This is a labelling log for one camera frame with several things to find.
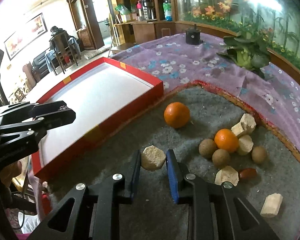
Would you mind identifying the black thermos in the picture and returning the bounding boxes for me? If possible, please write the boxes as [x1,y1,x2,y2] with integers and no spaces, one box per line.
[141,0,155,20]

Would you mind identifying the blue green bottle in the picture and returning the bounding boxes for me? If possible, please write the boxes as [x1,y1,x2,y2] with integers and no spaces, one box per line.
[162,0,172,21]

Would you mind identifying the dark red jujube back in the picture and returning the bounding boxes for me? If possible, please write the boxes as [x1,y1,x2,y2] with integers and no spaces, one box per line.
[249,111,262,125]

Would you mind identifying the glass panel with flowers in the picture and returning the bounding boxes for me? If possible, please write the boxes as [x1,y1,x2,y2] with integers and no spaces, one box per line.
[176,0,300,70]

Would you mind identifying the red box with white inside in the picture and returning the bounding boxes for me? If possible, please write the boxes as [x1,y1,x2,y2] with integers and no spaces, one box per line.
[32,57,164,181]

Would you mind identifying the brown kiwi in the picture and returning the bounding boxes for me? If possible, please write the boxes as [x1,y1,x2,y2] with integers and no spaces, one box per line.
[198,138,218,159]
[212,149,231,169]
[251,146,268,164]

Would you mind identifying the purple floral tablecloth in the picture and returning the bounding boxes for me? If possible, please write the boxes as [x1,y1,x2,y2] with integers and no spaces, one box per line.
[112,34,300,152]

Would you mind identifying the grey felt mat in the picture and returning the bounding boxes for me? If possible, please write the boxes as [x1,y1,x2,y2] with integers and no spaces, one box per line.
[49,86,300,239]

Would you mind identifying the brown kiwi left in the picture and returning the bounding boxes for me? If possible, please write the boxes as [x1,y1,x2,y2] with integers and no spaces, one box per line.
[198,138,218,159]

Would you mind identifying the pink bottle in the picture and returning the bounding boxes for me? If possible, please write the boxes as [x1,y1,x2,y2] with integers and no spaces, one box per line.
[136,0,144,22]

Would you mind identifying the orange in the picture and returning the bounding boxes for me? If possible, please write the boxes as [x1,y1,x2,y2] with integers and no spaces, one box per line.
[164,102,190,129]
[214,128,239,153]

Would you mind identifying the seated person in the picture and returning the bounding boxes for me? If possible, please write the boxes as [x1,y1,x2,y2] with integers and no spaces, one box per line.
[49,26,76,52]

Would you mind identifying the framed wall picture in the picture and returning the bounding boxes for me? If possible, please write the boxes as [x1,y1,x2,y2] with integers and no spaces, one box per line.
[4,13,47,60]

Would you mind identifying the beige block top back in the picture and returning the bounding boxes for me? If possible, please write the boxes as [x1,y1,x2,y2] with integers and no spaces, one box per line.
[240,113,257,134]

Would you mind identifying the brown kiwi middle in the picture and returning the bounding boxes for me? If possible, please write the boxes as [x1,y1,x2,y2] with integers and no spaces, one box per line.
[212,149,231,169]

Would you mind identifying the hexagonal beige block front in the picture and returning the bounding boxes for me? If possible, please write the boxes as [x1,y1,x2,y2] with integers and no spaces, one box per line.
[141,145,166,171]

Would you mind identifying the wooden chair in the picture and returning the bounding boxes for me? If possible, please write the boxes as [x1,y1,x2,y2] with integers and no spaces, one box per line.
[53,34,81,74]

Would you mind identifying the black cylinder device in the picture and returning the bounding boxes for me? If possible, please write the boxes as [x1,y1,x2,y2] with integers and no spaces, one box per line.
[185,24,203,45]

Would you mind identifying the green leafy vegetable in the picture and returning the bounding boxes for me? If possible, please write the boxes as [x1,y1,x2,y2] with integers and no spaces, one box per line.
[217,35,271,79]

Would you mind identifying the brown kiwi right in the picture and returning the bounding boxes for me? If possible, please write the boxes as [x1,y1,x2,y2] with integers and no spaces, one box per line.
[251,146,268,164]

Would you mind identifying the beige block small back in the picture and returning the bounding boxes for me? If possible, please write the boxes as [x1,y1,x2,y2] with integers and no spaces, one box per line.
[231,122,248,138]

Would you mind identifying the wooden side cabinet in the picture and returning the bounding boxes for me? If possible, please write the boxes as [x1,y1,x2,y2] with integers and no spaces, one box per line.
[114,21,177,44]

